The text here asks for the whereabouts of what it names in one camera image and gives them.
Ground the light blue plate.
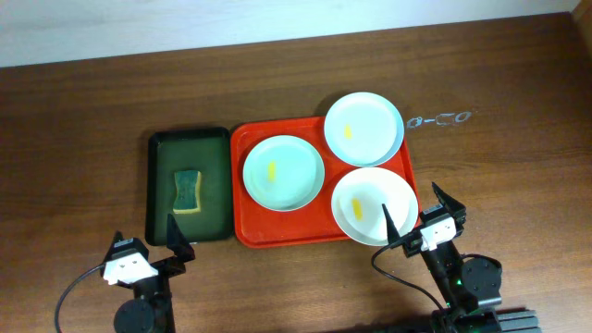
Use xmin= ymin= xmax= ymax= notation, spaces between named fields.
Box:
xmin=242 ymin=135 xmax=326 ymax=212
xmin=324 ymin=92 xmax=404 ymax=167

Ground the dark green tray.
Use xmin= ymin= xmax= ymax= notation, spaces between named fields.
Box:
xmin=145 ymin=127 xmax=234 ymax=246

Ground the white plate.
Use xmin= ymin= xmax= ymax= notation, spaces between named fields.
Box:
xmin=331 ymin=167 xmax=419 ymax=246

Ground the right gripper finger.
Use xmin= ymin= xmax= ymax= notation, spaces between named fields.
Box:
xmin=432 ymin=182 xmax=466 ymax=220
xmin=382 ymin=203 xmax=401 ymax=248

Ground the red plastic tray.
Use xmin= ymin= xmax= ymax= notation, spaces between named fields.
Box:
xmin=229 ymin=116 xmax=423 ymax=250

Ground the light blue plate top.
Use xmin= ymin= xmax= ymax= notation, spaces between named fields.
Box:
xmin=324 ymin=92 xmax=404 ymax=167

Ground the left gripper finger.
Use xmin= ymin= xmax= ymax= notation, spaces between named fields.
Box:
xmin=106 ymin=230 xmax=124 ymax=259
xmin=166 ymin=214 xmax=195 ymax=262

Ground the yellow green scrub sponge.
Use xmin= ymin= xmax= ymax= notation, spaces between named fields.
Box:
xmin=173 ymin=170 xmax=202 ymax=215

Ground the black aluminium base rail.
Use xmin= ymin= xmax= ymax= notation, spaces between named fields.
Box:
xmin=497 ymin=310 xmax=542 ymax=333

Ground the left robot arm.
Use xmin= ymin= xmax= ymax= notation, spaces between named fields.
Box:
xmin=101 ymin=214 xmax=195 ymax=333

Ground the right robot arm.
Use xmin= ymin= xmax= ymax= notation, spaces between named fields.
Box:
xmin=371 ymin=184 xmax=502 ymax=333

